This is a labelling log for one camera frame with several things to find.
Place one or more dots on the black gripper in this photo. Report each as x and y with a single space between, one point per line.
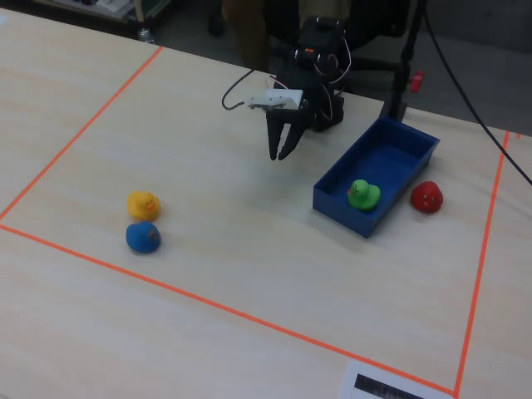
279 125

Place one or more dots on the green rubber duck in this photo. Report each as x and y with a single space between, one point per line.
365 199

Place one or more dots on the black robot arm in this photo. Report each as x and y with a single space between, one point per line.
328 112

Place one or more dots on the blue plastic box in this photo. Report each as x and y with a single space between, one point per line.
395 158

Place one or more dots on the red rubber duck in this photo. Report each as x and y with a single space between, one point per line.
426 197

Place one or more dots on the yellow rubber duck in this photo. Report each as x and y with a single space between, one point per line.
141 205

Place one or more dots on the blue rubber duck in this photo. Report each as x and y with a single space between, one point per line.
141 239

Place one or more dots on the seated person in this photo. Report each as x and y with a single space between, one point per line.
249 33

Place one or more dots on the red clamp knob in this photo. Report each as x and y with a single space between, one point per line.
417 80

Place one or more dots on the orange tape strip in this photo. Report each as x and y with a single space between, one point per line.
484 249
83 131
208 300

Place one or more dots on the background shelf cart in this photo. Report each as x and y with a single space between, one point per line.
104 6

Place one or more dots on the white paper with black bar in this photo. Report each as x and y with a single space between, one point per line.
349 382

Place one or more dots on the white camera box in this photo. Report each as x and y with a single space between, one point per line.
278 99

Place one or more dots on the black camera stand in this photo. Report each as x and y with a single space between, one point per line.
398 91

